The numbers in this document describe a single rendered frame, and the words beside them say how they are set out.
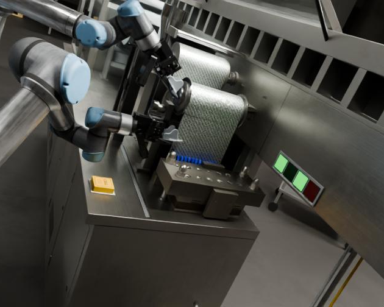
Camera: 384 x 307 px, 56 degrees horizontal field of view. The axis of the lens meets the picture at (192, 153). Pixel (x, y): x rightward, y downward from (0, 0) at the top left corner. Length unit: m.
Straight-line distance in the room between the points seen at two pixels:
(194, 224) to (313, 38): 0.78
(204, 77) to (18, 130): 0.89
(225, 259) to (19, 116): 0.92
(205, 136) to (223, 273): 0.55
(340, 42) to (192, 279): 0.99
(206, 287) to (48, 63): 1.03
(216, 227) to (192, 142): 0.34
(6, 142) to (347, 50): 1.00
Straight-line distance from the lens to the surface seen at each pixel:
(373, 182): 1.07
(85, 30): 1.11
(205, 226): 1.30
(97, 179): 1.29
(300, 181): 1.24
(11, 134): 0.92
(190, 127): 1.37
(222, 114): 1.40
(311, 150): 1.24
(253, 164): 1.76
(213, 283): 1.53
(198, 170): 1.38
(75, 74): 0.94
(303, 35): 1.44
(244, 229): 1.40
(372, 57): 1.19
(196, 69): 1.56
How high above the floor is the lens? 1.55
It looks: 20 degrees down
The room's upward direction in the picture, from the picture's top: 22 degrees clockwise
